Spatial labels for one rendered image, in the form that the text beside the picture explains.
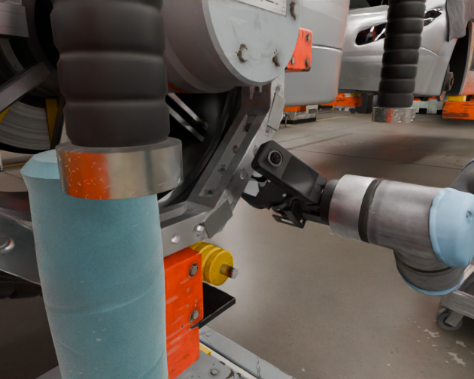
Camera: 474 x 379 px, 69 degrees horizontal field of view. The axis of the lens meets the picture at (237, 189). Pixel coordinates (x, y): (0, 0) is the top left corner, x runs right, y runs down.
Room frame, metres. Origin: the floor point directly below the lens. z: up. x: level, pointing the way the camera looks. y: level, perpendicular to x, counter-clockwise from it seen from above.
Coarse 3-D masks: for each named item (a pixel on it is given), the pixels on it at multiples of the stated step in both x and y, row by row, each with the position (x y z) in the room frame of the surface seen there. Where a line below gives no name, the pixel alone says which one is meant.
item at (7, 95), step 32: (32, 0) 0.40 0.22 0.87; (0, 32) 0.38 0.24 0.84; (32, 32) 0.40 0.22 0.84; (32, 64) 0.41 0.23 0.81; (0, 96) 0.37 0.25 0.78; (64, 96) 0.43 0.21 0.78; (192, 96) 0.67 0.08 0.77; (224, 96) 0.62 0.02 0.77; (64, 128) 0.41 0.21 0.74; (192, 128) 0.58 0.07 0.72; (192, 160) 0.57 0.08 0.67; (0, 192) 0.52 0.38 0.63
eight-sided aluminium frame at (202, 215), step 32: (256, 96) 0.59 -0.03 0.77; (256, 128) 0.55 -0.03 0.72; (224, 160) 0.54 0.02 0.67; (192, 192) 0.51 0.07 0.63; (224, 192) 0.48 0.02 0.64; (0, 224) 0.26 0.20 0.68; (160, 224) 0.40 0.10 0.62; (192, 224) 0.43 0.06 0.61; (224, 224) 0.47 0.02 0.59; (0, 256) 0.26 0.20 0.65; (32, 256) 0.28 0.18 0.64
